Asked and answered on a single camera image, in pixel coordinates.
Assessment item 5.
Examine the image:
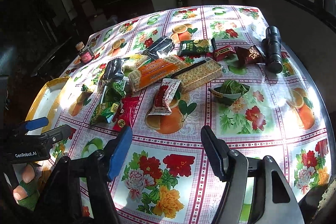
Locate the red gold snack pack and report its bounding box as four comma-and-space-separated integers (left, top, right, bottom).
112, 96, 139, 132

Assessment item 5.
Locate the small green yellow pack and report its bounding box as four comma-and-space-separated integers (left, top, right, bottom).
90, 102, 120, 125

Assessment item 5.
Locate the green striped snack pack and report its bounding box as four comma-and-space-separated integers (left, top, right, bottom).
100, 80, 126, 103

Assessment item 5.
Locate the green leaf snack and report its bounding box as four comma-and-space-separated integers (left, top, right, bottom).
209, 80, 250, 106

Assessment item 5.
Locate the dark silver foil pack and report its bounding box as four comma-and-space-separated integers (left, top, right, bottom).
102, 57, 125, 86

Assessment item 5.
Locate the red white snack pack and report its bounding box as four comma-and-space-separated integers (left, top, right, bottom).
149, 78, 181, 116

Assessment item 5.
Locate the orange cracker pack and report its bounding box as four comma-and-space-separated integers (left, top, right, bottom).
128, 55, 189, 93

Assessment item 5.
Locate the green-end cracker pack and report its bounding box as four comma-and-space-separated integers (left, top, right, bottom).
171, 57, 222, 94

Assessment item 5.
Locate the yellow label cracker pack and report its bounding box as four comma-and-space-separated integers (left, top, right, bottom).
122, 53, 150, 76

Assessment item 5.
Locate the left hand green glove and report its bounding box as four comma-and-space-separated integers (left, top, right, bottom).
1, 163, 39, 213

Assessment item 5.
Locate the yellow cardboard tray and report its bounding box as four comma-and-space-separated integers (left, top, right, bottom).
26, 77, 71, 135

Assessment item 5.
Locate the small pink jar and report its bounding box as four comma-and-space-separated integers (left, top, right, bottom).
75, 42, 95, 64

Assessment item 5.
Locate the floral plastic tablecloth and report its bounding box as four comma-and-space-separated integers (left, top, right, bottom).
37, 5, 334, 223

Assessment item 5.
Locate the dark red triangular pack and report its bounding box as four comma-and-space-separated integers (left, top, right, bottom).
234, 45, 265, 67

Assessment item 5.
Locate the small red candy pack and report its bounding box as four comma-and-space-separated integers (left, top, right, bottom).
206, 45, 236, 61

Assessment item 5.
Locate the black foil snack pack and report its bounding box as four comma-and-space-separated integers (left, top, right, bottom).
142, 36, 175, 60

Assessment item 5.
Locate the black flashlight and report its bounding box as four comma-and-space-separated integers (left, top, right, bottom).
262, 26, 283, 74

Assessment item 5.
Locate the dark green snack pack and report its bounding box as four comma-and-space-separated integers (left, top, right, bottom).
178, 38, 216, 56

